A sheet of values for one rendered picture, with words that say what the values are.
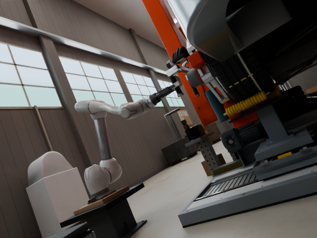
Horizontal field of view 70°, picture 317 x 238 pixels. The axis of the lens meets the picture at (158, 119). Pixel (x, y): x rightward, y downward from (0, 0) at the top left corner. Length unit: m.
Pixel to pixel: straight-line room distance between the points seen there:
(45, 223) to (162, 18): 3.29
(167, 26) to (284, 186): 1.74
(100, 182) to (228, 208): 1.03
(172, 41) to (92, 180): 1.45
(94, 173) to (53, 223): 2.09
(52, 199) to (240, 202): 2.98
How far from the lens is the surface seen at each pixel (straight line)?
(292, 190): 1.26
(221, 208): 1.36
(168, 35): 2.35
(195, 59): 1.33
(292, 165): 1.39
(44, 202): 3.96
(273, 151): 1.42
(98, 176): 1.93
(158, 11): 2.48
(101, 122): 2.10
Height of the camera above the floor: 0.44
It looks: 9 degrees up
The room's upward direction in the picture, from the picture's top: 25 degrees counter-clockwise
